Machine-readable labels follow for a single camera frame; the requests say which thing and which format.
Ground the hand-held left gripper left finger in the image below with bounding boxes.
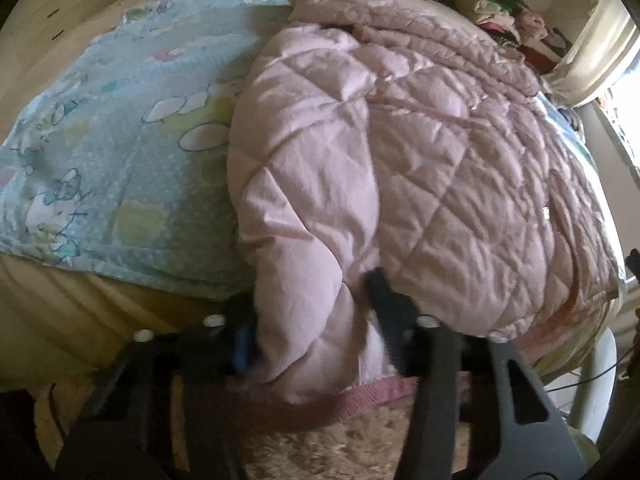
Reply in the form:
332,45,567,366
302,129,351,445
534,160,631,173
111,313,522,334
55,305,261,480

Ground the light blue printed blanket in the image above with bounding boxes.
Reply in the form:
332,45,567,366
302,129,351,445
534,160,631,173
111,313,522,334
0,0,627,302

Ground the cream curtain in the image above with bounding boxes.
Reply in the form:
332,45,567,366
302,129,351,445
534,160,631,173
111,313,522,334
541,0,637,109

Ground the bed with cream sheet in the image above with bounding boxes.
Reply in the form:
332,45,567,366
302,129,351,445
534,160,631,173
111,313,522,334
0,0,632,388

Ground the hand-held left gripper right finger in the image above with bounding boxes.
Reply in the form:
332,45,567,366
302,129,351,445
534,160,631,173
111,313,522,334
367,267,587,480

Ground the beige fluffy rug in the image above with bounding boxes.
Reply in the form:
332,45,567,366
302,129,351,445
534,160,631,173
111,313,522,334
34,374,503,480

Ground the window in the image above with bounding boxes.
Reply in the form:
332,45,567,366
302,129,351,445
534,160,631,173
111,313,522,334
599,57,640,183

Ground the pink quilted coat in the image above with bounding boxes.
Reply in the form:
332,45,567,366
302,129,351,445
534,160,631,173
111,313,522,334
227,0,624,432

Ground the white plastic object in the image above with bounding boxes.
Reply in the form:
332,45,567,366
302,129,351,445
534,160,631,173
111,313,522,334
569,329,619,428

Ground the cream built-in wardrobe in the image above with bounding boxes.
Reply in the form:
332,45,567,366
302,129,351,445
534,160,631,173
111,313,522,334
0,0,153,63

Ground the pile of folded clothes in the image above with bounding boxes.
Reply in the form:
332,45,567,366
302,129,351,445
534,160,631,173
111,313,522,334
454,0,572,69

